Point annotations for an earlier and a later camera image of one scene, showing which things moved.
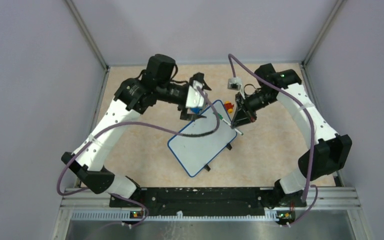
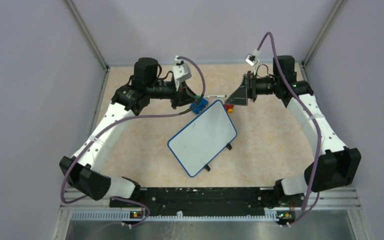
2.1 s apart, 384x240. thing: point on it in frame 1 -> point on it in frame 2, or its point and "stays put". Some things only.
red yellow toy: x=229 y=107 stays put
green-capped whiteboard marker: x=220 y=117 -> x=211 y=96
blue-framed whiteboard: x=196 y=153 stays put
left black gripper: x=199 y=76 -> x=184 y=96
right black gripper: x=244 y=113 -> x=239 y=97
